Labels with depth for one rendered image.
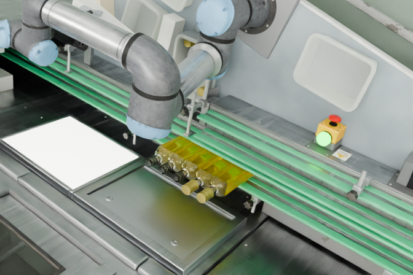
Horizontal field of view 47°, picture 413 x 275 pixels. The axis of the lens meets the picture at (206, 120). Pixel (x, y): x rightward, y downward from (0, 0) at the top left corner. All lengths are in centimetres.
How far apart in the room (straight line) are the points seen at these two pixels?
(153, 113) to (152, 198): 54
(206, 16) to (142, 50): 40
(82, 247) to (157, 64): 64
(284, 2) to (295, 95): 31
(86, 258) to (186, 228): 31
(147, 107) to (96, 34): 21
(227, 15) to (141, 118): 45
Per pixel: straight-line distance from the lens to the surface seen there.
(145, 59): 110
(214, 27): 144
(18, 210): 163
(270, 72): 165
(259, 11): 155
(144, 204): 159
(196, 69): 135
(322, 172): 145
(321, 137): 151
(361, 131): 157
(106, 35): 117
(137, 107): 114
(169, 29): 180
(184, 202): 162
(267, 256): 155
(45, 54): 135
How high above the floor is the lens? 216
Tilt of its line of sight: 49 degrees down
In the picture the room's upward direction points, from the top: 116 degrees counter-clockwise
